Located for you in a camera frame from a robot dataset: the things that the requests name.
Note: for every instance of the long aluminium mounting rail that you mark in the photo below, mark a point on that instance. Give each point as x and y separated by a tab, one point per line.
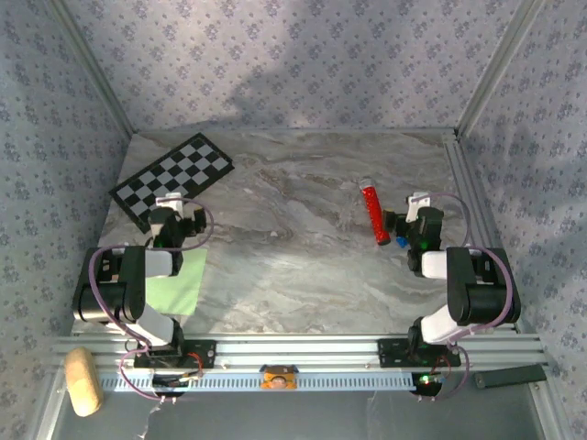
298	350

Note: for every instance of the light green paper sheet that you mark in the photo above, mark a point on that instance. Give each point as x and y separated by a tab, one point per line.
183	289

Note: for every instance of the orange cartoon figure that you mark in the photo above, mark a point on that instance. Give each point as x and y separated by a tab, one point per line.
278	378

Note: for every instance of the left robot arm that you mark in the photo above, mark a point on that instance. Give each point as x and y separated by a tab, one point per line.
105	293

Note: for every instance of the aluminium frame leg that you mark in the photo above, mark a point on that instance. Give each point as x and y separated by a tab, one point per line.
552	412
48	412

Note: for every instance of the aluminium side rail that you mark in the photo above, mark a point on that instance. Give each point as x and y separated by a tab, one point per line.
461	174

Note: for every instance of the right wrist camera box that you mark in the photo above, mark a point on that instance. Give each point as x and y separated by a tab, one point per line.
415	204

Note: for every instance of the small black circuit board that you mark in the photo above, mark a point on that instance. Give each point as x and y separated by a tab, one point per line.
172	381
428	381

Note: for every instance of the black white checkerboard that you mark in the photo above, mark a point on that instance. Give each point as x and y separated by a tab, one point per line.
183	165

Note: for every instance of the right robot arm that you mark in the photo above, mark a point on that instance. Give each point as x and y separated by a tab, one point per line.
481	293

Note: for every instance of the red glitter tube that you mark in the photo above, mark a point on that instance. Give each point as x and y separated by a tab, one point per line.
373	211

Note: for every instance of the small blue block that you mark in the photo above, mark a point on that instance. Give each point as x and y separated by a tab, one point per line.
400	241

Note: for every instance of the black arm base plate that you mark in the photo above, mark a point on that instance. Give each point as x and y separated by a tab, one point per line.
202	353
392	353

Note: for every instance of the flat black bar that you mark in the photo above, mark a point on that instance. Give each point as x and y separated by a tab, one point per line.
509	377

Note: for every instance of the beige cork block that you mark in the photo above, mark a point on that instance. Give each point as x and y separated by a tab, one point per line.
82	380

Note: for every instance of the aluminium frame post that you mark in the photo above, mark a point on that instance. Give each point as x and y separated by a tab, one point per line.
497	69
95	69

